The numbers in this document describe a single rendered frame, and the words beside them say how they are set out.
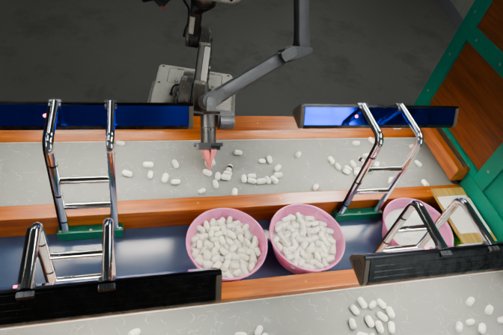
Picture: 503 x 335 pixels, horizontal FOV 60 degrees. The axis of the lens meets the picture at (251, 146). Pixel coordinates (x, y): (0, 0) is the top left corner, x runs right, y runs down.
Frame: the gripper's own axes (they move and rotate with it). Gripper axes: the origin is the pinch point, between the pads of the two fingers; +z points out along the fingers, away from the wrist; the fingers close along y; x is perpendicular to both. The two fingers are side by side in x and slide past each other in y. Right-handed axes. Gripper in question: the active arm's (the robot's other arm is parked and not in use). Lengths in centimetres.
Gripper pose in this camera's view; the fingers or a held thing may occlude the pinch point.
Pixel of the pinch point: (209, 167)
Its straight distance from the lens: 162.3
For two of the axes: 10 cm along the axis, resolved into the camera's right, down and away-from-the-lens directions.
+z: 0.3, 10.0, -0.4
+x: -2.7, 0.5, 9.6
